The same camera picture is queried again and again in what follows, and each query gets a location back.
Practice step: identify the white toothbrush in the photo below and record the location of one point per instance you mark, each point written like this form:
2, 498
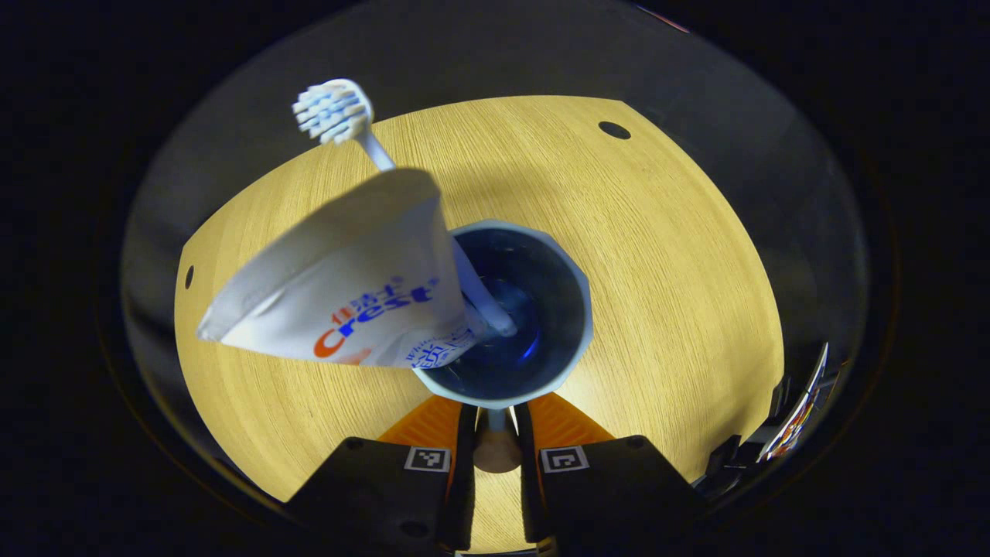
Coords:
334, 112

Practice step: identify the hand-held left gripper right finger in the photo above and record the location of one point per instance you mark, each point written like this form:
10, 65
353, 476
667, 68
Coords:
530, 495

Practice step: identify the wooden desktop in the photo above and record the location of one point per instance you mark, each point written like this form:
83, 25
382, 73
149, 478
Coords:
657, 271

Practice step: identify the white toothpaste tube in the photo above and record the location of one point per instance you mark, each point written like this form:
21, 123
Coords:
363, 263

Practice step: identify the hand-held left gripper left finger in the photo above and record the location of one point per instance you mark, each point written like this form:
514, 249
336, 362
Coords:
464, 480

